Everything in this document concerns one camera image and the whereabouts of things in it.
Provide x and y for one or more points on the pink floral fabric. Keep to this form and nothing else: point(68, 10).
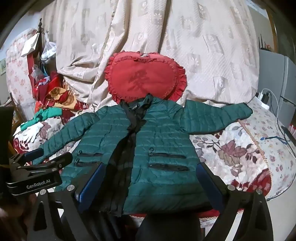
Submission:
point(17, 69)

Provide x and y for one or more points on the green puffer jacket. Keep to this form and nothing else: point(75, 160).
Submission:
point(161, 143)

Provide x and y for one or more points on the floral red and white blanket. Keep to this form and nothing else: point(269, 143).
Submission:
point(231, 150)

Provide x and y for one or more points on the dark coat rack pole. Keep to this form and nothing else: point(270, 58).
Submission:
point(40, 27)

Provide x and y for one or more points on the white paper bag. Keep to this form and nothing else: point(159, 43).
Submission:
point(30, 45)

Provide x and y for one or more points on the grey cabinet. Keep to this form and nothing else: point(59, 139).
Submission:
point(277, 74)

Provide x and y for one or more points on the black router antennas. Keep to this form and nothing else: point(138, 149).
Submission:
point(261, 41)

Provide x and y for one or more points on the red heart-shaped ruffled pillow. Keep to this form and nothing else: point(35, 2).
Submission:
point(143, 76)

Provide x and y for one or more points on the white power strip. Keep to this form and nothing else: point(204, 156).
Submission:
point(263, 106)

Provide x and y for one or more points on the red and yellow floral cloth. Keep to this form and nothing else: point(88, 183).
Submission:
point(60, 92)

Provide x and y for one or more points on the cream patterned quilt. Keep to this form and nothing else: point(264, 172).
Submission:
point(196, 34)

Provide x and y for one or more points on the red floor mat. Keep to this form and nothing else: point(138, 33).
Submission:
point(161, 212)

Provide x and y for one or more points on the black flat device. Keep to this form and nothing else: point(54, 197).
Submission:
point(289, 132)

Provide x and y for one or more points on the white plastic bag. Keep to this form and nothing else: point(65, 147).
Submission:
point(48, 51)

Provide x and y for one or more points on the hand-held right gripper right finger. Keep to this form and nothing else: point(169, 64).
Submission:
point(209, 185)

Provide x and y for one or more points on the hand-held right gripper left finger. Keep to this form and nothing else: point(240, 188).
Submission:
point(90, 183)

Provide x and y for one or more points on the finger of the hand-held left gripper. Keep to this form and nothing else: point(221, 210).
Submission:
point(62, 159)
point(34, 153)

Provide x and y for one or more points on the person's dark trouser leg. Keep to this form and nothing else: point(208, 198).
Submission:
point(168, 229)

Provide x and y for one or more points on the green and white garment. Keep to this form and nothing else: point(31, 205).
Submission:
point(46, 113)

